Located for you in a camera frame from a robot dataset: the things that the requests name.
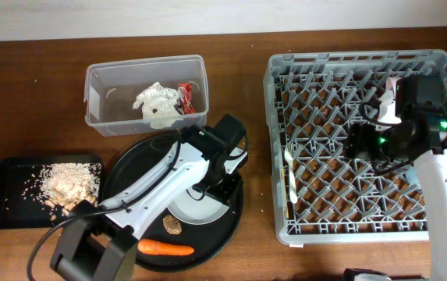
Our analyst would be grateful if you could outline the pink bowl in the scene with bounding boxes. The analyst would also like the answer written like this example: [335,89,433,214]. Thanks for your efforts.
[378,77,401,124]

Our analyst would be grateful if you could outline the grey plate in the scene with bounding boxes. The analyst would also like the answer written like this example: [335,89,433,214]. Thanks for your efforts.
[168,191,229,225]

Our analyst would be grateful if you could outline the white plastic fork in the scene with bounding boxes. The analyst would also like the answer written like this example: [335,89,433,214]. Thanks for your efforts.
[284,142,298,204]

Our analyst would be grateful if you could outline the white tissue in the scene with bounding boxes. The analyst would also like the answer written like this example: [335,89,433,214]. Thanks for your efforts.
[133,92,150,109]
[140,82,181,130]

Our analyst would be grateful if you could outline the orange carrot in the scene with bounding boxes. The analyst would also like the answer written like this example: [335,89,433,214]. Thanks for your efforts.
[138,239,195,256]

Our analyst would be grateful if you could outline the red snack wrapper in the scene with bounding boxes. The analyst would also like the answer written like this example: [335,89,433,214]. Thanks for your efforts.
[178,83,195,115]

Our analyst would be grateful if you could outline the wooden chopstick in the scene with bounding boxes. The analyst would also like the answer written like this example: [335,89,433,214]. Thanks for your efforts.
[281,168,289,219]

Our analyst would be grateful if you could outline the peanut shell scraps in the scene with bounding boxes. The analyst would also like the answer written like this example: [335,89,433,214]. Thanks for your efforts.
[40,194,98,222]

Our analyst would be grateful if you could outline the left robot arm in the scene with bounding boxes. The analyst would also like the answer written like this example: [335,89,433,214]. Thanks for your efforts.
[50,114,247,280]

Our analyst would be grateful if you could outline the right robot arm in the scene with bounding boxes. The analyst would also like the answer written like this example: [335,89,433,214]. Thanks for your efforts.
[344,75,447,280]

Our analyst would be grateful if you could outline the grey dishwasher rack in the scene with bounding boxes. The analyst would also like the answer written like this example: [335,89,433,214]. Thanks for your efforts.
[263,49,447,247]

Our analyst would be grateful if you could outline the brown walnut shell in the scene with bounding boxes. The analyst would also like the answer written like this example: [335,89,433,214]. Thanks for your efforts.
[162,215,183,235]

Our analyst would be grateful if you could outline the round black tray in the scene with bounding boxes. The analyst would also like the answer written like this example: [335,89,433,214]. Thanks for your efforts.
[99,132,243,272]

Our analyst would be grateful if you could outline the clear plastic bin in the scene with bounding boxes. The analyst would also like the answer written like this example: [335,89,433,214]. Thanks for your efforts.
[84,55,209,137]

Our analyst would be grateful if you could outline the white rice pile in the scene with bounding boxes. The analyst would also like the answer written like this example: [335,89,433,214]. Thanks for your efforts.
[20,163,102,205]

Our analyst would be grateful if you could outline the black rectangular tray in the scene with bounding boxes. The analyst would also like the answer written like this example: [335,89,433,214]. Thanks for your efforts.
[0,155,104,229]

